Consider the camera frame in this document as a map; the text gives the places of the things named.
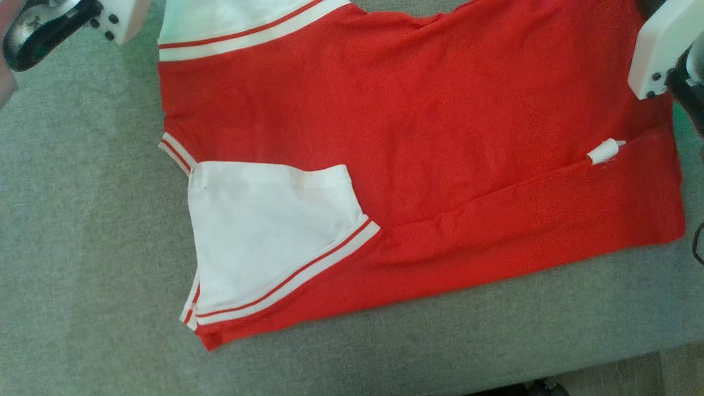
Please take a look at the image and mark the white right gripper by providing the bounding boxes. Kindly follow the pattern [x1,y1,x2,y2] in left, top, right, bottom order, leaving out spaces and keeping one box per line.
[628,0,704,101]

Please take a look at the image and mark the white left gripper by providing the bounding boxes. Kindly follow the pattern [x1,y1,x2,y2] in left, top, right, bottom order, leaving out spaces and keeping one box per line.
[89,0,153,46]

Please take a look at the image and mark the red and white shirt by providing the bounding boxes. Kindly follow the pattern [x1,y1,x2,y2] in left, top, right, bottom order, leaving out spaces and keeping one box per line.
[157,0,687,352]

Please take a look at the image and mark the thin black cable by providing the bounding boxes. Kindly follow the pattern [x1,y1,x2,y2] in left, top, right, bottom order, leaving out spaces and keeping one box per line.
[691,219,704,267]

